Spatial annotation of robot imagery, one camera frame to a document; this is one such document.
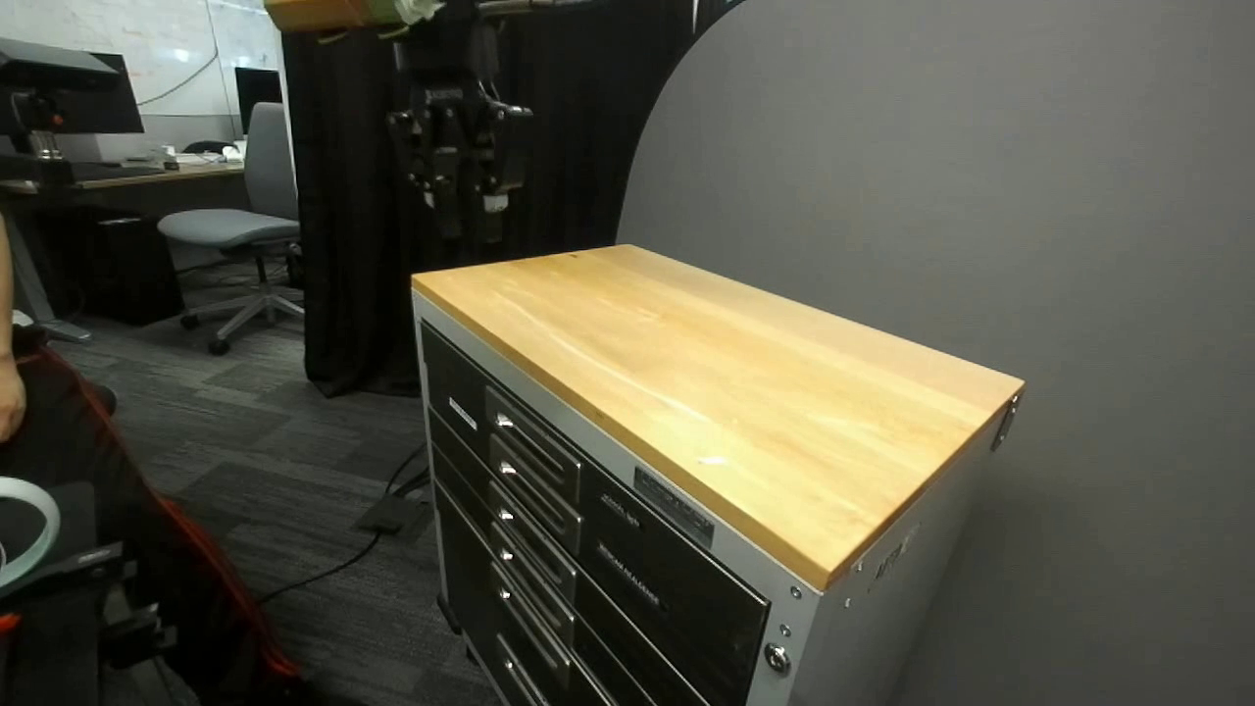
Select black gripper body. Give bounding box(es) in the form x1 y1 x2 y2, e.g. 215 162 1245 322
388 18 543 188

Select grey metal cabinet wooden top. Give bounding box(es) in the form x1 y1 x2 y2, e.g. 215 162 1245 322
408 239 1032 706

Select black under-desk cabinet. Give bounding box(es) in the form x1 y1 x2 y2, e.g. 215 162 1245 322
79 213 188 328

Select black curtain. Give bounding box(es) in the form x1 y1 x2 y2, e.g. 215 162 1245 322
277 0 737 400

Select small dark monitor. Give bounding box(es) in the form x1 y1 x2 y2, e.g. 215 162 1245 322
230 63 285 136

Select grey office chair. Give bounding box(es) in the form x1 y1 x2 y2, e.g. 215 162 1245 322
152 97 315 362

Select wooden office desk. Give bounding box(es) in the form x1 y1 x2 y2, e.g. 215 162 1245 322
0 153 252 344

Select black desk monitor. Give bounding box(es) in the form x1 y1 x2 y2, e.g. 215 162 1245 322
0 37 150 174

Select red black seat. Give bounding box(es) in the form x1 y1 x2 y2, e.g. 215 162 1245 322
0 333 309 706

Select grey curved backdrop panel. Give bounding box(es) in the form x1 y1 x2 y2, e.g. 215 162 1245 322
612 0 1255 706

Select white curved tube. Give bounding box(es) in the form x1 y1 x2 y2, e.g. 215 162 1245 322
0 471 65 597

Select black floor cable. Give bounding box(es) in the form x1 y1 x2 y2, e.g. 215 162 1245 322
252 446 439 613

